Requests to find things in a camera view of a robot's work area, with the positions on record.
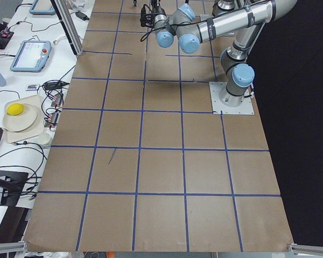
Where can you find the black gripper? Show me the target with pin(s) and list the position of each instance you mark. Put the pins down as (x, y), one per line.
(156, 9)

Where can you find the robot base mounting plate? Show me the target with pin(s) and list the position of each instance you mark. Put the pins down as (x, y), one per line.
(224, 103)

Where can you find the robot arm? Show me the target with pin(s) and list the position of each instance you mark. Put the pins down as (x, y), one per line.
(226, 18)

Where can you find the black power adapter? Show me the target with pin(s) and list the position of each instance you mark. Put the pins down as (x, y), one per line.
(82, 16)

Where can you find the teach pendant tablet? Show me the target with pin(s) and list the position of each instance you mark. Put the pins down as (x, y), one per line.
(31, 56)

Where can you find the usb hub adapter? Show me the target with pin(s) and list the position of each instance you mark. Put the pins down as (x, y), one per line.
(51, 120)
(57, 100)

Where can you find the brown paper table cover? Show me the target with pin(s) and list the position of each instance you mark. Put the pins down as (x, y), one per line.
(139, 161)

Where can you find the beige tray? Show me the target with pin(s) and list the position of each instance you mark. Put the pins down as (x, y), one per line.
(35, 129)

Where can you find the white paper cup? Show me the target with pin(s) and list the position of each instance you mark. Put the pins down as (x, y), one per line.
(44, 140)

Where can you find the yellow lemon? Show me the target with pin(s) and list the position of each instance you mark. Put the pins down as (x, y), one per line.
(15, 109)

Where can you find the beige plate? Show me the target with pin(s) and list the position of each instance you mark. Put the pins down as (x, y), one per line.
(22, 121)

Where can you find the aluminium frame post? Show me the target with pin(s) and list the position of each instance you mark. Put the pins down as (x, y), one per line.
(67, 24)

